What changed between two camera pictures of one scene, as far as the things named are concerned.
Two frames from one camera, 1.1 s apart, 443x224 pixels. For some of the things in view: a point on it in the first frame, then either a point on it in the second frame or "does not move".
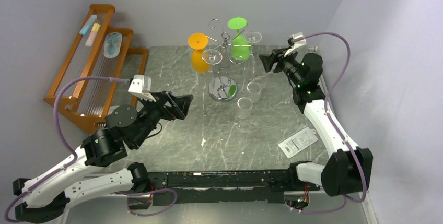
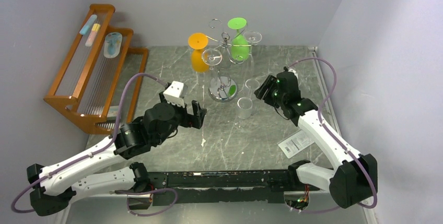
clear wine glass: x=252 y=37 does not move
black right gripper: x=278 y=63 → x=266 y=89
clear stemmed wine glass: x=211 y=57 does not move
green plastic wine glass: x=240 y=45 does not move
